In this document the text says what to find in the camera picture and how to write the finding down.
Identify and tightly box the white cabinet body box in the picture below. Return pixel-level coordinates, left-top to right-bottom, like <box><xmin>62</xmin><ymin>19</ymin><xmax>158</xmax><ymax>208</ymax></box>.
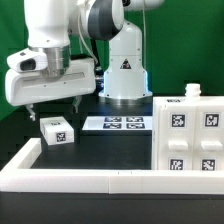
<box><xmin>151</xmin><ymin>84</ymin><xmax>224</xmax><ymax>171</ymax></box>

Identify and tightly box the grey cable on stand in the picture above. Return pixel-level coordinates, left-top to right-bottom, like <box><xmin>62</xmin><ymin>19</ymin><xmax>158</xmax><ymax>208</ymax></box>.
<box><xmin>76</xmin><ymin>0</ymin><xmax>100</xmax><ymax>66</ymax></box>

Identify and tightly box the white marker tag sheet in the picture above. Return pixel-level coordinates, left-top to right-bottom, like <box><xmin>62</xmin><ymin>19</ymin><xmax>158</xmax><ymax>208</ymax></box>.
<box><xmin>83</xmin><ymin>116</ymin><xmax>152</xmax><ymax>131</ymax></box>

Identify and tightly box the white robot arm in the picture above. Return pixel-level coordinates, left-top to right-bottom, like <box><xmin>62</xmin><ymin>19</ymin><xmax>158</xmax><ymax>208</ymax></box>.
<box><xmin>5</xmin><ymin>0</ymin><xmax>164</xmax><ymax>109</ymax></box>

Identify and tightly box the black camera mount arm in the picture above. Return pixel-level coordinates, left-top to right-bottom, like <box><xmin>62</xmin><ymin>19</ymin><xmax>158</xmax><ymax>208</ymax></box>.
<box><xmin>90</xmin><ymin>39</ymin><xmax>104</xmax><ymax>85</ymax></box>

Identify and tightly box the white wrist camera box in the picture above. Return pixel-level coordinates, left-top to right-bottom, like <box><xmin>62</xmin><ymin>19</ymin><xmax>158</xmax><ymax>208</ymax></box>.
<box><xmin>7</xmin><ymin>48</ymin><xmax>48</xmax><ymax>72</ymax></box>

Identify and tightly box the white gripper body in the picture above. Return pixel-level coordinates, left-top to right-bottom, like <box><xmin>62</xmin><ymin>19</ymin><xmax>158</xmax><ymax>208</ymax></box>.
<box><xmin>5</xmin><ymin>58</ymin><xmax>96</xmax><ymax>106</ymax></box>

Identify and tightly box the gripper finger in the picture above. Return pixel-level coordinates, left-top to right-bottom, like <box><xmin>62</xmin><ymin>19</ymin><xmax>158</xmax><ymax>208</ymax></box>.
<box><xmin>72</xmin><ymin>96</ymin><xmax>82</xmax><ymax>113</ymax></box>
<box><xmin>25</xmin><ymin>104</ymin><xmax>36</xmax><ymax>121</ymax></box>

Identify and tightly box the white U-shaped border frame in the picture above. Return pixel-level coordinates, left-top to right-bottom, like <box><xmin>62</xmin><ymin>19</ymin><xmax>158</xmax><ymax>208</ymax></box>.
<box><xmin>0</xmin><ymin>138</ymin><xmax>224</xmax><ymax>195</ymax></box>

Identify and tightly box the white cabinet door panel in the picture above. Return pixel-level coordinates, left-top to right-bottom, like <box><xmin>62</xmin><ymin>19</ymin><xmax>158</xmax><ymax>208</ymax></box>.
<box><xmin>158</xmin><ymin>106</ymin><xmax>195</xmax><ymax>171</ymax></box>

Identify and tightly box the small white tagged block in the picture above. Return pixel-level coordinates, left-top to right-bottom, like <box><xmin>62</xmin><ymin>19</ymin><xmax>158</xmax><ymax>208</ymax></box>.
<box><xmin>40</xmin><ymin>117</ymin><xmax>74</xmax><ymax>145</ymax></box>

